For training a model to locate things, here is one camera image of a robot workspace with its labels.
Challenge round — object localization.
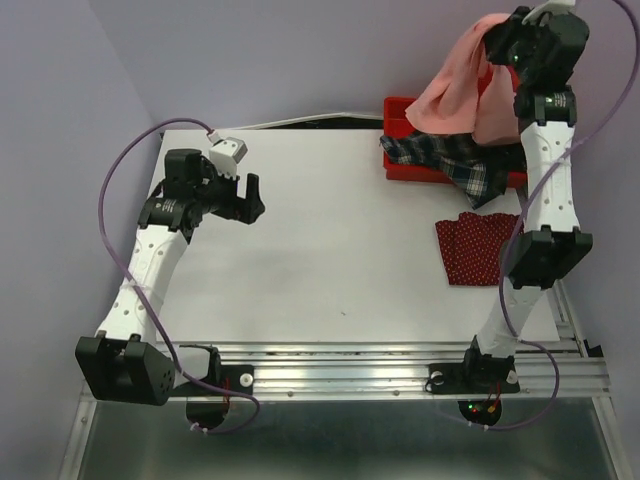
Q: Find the red plastic bin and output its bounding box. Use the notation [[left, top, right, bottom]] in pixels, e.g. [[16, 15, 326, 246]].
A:
[[380, 97, 527, 205]]

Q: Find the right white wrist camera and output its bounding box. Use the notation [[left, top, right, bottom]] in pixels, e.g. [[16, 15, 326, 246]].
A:
[[522, 0, 576, 25]]

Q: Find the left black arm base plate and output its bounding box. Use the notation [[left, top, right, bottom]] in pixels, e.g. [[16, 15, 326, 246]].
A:
[[172, 344, 256, 431]]

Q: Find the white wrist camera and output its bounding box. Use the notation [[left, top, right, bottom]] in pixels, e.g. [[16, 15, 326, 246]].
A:
[[522, 0, 576, 25], [209, 137, 248, 179]]

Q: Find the pink pleated skirt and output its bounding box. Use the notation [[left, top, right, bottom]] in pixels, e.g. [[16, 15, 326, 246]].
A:
[[405, 13, 519, 145]]

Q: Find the plaid navy skirt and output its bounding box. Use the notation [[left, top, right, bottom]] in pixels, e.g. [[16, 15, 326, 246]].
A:
[[380, 131, 526, 209]]

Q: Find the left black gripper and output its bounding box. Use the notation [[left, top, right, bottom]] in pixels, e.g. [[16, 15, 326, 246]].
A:
[[193, 159, 264, 224]]

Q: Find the red polka dot skirt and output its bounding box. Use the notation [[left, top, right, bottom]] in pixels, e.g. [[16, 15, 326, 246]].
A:
[[435, 212, 518, 287]]

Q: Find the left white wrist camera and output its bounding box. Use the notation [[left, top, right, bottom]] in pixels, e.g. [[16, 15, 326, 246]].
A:
[[209, 137, 248, 179]]

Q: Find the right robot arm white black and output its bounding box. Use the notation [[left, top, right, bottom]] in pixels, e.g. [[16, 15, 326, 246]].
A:
[[460, 1, 593, 393]]

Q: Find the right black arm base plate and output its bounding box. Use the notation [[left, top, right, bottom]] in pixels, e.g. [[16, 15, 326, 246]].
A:
[[424, 362, 520, 428]]

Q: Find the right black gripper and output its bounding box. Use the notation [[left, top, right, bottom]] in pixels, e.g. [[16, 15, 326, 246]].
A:
[[479, 5, 548, 84]]

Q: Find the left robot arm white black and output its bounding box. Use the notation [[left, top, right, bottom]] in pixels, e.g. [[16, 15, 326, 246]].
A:
[[75, 138, 265, 406]]

